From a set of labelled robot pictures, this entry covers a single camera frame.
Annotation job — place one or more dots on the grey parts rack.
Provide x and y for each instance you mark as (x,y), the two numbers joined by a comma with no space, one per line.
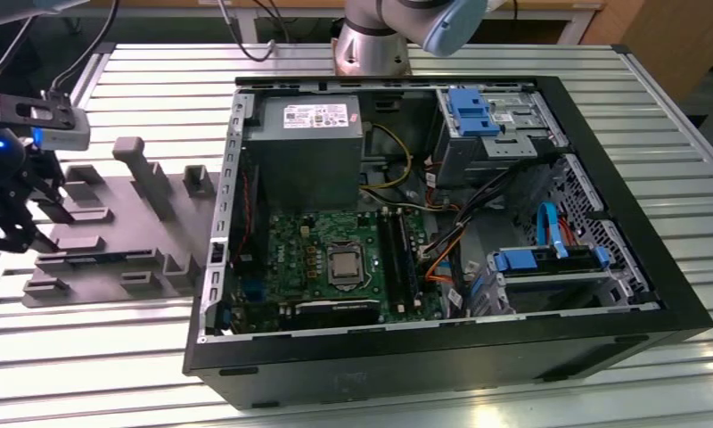
(124,223)

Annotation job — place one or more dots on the green motherboard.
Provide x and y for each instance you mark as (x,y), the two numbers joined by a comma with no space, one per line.
(291,249)

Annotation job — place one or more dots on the rear port connectors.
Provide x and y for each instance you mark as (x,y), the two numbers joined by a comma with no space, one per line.
(223,320)

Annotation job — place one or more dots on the black PC case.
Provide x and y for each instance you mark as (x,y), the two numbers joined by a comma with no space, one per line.
(393,361)

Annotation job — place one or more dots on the blue drive latch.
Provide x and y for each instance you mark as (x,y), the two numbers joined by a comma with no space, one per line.
(473,111)

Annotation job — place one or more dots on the socket locking lever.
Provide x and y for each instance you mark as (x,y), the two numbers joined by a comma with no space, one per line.
(369,277)

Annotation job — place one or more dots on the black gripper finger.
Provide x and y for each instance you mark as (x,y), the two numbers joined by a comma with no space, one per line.
(12,232)
(47,178)

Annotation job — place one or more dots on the black camera bracket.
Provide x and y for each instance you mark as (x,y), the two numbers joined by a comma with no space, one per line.
(6,109)

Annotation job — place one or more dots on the silver CPU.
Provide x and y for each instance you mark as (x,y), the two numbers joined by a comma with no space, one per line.
(346,265)

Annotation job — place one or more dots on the white framed wooden desk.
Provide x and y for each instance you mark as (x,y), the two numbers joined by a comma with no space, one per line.
(579,27)

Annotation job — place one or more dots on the RAM stick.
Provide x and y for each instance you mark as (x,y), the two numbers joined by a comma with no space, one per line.
(107,257)
(407,258)

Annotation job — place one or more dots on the silver drive cage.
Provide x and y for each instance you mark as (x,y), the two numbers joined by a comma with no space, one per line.
(511,151)

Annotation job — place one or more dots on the silver disk bay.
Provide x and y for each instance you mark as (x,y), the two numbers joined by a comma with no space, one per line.
(559,277)

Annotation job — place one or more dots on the brown wooden cabinet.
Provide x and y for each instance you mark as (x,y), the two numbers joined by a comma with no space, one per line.
(673,44)

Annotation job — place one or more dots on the blue expansion slot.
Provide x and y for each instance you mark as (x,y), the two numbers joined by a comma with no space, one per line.
(254,290)

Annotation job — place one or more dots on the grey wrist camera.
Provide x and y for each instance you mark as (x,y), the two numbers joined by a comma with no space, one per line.
(66,134)

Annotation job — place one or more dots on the hard disk in blue carrier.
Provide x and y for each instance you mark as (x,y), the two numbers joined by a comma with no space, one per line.
(547,263)

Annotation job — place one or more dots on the black graphics card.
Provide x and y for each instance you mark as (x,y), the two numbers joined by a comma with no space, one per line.
(332,312)

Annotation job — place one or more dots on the long RAM slot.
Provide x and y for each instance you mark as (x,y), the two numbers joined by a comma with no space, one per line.
(389,249)

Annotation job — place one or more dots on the grey power supply unit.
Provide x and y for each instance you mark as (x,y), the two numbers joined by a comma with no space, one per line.
(303,169)

